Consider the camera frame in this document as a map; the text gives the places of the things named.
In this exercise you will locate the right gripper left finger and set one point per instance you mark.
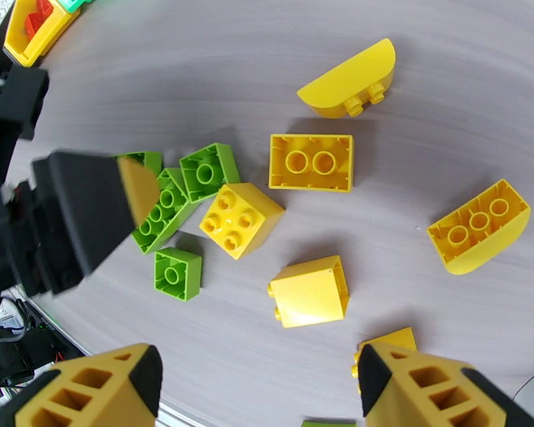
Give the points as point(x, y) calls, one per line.
point(115, 394)

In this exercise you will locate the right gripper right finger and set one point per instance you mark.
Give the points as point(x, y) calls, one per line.
point(396, 394)

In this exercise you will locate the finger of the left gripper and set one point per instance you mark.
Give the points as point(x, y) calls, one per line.
point(89, 208)

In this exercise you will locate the yellow square lego brick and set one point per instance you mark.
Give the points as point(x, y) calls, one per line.
point(258, 203)

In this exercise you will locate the red curved lego brick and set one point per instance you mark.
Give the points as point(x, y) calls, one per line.
point(38, 21)

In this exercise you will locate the yellow small lego brick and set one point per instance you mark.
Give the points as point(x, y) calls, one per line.
point(396, 339)

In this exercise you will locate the green long lego brick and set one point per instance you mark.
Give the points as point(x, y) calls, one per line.
point(178, 216)

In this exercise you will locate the green square lego brick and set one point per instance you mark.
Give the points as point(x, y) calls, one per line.
point(191, 288)
point(220, 159)

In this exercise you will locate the yellow tall lego brick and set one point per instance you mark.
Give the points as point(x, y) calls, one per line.
point(309, 292)

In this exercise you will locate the yellow long curved lego brick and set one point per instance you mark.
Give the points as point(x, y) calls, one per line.
point(467, 259)

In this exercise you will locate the yellow plastic container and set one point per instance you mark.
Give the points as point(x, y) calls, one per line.
point(49, 38)

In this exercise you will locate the green plastic container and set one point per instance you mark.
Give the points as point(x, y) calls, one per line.
point(78, 1)

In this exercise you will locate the yellow rectangular lego brick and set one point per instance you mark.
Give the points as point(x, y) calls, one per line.
point(311, 182)

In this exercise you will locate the yellow half-round lego brick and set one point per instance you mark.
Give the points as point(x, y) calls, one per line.
point(351, 79)

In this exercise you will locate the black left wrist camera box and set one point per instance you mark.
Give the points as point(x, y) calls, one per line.
point(24, 101)

